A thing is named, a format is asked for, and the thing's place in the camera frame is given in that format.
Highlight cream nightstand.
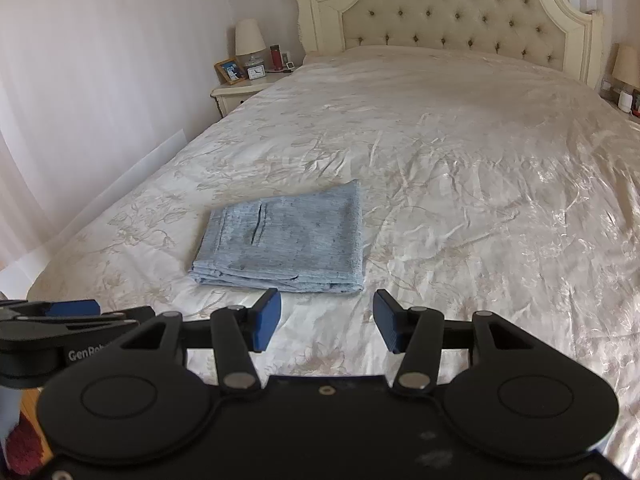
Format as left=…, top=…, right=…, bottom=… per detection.
left=209, top=67, right=297, bottom=120
left=606, top=99, right=640, bottom=125

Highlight cream patterned bedspread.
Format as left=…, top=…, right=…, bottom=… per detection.
left=27, top=45, right=640, bottom=467

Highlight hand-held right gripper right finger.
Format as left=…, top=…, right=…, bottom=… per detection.
left=373, top=288, right=533, bottom=393

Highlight table lamp with cream shade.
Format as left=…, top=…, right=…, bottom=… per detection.
left=234, top=18, right=267, bottom=69
left=612, top=43, right=640, bottom=92

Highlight wooden picture frame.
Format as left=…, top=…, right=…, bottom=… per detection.
left=214, top=58, right=247, bottom=86

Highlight cream tufted headboard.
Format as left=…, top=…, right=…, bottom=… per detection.
left=292, top=0, right=604, bottom=92

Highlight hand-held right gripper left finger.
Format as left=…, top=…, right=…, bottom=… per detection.
left=117, top=288, right=282, bottom=395

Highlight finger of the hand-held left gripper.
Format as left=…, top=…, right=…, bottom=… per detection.
left=0, top=298, right=156, bottom=340

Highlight dark red rug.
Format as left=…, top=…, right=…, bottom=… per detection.
left=4, top=409, right=54, bottom=480

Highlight grey pants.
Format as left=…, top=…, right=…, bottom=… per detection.
left=188, top=179, right=365, bottom=295

